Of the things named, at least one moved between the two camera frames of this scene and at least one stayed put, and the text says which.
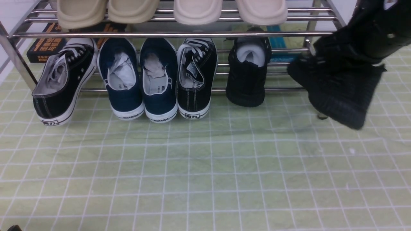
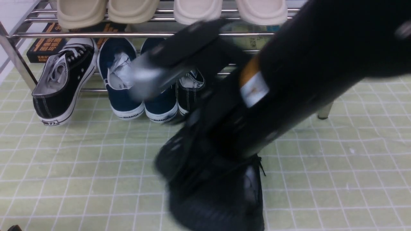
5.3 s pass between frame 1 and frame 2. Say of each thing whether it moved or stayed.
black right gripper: moved
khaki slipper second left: stayed
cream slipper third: stayed
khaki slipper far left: stayed
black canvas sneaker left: stayed
